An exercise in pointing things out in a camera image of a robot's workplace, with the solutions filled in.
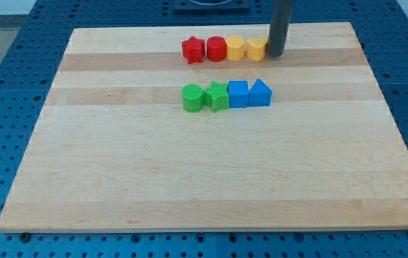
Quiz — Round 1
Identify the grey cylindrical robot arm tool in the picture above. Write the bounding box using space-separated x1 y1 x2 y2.
266 0 294 57

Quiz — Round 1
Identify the light wooden board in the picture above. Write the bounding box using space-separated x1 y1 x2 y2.
0 22 408 233

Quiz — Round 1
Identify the green cylinder block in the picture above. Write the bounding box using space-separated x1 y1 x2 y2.
181 84 204 113

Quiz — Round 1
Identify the green star block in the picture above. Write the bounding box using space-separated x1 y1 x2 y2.
204 81 229 113

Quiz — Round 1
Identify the blue cube block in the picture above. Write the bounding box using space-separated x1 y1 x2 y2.
228 80 249 108

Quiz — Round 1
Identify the blue triangle block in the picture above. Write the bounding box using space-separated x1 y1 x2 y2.
247 79 272 107

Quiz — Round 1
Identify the red star block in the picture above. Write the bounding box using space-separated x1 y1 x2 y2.
181 36 205 64

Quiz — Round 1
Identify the red cylinder block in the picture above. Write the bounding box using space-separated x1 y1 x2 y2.
207 36 227 62

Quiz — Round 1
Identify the yellow pentagon block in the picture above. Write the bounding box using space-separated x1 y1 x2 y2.
226 35 245 61

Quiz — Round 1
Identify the yellow heart block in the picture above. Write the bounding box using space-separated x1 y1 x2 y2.
246 37 267 62

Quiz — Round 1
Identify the black screw front left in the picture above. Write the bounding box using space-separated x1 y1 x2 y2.
19 232 31 243

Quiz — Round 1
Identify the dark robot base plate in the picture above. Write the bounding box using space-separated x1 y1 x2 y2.
171 0 251 13

